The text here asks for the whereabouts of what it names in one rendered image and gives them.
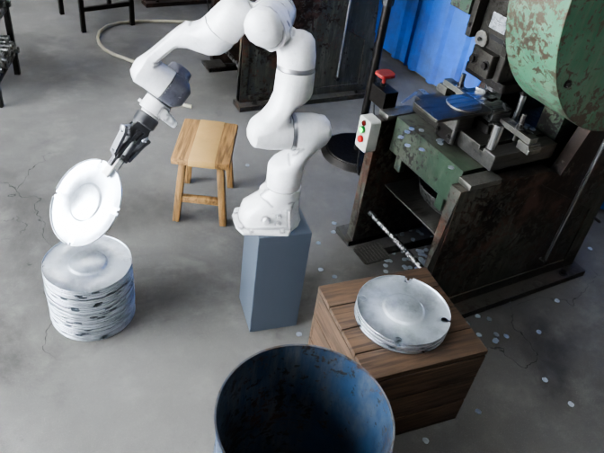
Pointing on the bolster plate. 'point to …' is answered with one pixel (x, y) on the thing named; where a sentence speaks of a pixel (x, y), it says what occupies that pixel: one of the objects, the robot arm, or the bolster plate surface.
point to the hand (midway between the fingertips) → (112, 166)
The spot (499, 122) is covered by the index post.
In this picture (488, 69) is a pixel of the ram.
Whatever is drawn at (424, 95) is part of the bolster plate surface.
